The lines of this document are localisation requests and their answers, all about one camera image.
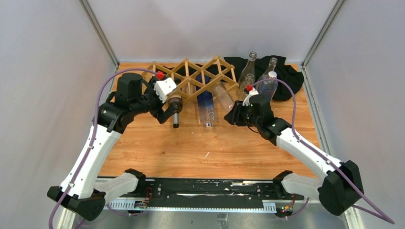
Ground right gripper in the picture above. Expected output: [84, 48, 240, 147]
[224, 101, 261, 128]

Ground blue labelled bottle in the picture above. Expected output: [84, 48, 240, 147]
[256, 71, 278, 102]

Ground clear glass bottle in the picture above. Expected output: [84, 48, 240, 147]
[238, 52, 257, 83]

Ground clear bottle dark label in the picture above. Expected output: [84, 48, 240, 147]
[256, 57, 278, 87]

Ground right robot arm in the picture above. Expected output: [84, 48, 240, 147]
[224, 95, 364, 216]

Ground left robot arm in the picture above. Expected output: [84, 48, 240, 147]
[47, 72, 177, 221]

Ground dark green wine bottle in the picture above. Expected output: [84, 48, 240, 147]
[168, 94, 183, 128]

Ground wooden wine rack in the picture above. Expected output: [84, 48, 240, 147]
[147, 56, 238, 104]

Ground black cloth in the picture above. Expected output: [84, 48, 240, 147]
[224, 55, 304, 101]

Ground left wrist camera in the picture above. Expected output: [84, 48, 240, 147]
[153, 78, 177, 103]

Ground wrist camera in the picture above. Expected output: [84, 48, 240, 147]
[242, 84, 259, 106]
[153, 78, 177, 103]

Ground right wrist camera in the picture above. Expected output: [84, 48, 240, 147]
[242, 84, 259, 106]

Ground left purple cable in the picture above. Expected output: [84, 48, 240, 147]
[47, 68, 162, 229]

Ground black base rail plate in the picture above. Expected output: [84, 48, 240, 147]
[124, 177, 304, 213]

